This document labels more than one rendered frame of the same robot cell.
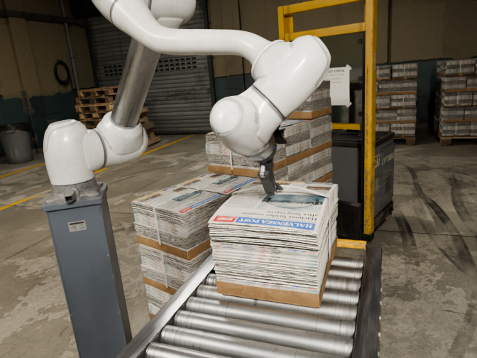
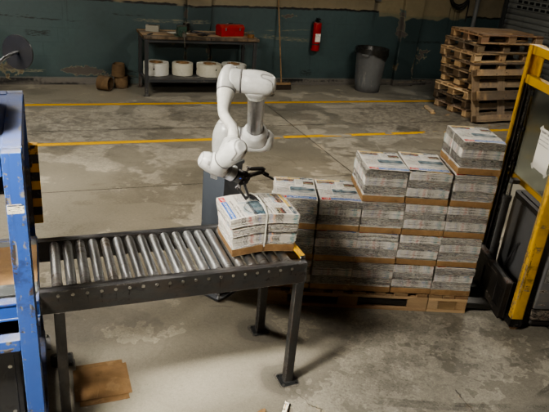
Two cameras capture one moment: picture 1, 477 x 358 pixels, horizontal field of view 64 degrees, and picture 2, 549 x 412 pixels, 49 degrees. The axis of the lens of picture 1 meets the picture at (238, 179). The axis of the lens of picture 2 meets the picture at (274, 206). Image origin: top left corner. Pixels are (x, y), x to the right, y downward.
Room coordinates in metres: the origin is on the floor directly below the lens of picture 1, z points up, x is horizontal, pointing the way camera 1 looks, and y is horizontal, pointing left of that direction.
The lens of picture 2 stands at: (-0.98, -2.30, 2.36)
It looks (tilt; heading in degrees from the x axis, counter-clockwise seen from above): 24 degrees down; 45
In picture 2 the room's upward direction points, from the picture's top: 5 degrees clockwise
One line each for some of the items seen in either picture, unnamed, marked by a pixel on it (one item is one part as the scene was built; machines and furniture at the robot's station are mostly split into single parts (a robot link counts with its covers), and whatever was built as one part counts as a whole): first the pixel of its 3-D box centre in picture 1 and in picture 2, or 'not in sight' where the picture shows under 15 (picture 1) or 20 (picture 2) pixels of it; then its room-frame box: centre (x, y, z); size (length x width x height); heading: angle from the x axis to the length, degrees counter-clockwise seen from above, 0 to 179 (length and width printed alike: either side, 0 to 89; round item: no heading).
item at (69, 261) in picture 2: not in sight; (69, 265); (0.14, 0.25, 0.77); 0.47 x 0.05 x 0.05; 68
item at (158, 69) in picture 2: not in sight; (197, 56); (4.75, 5.53, 0.55); 1.80 x 0.70 x 1.09; 158
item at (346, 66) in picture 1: (326, 80); (540, 141); (3.02, -0.74, 1.28); 0.57 x 0.01 x 0.65; 50
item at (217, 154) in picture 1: (245, 150); (378, 176); (2.22, -0.06, 0.95); 0.38 x 0.29 x 0.23; 51
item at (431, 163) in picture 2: (270, 122); (423, 161); (2.45, -0.23, 1.06); 0.37 x 0.28 x 0.01; 49
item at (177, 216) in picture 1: (240, 241); (350, 244); (2.12, 0.02, 0.42); 1.17 x 0.39 x 0.83; 140
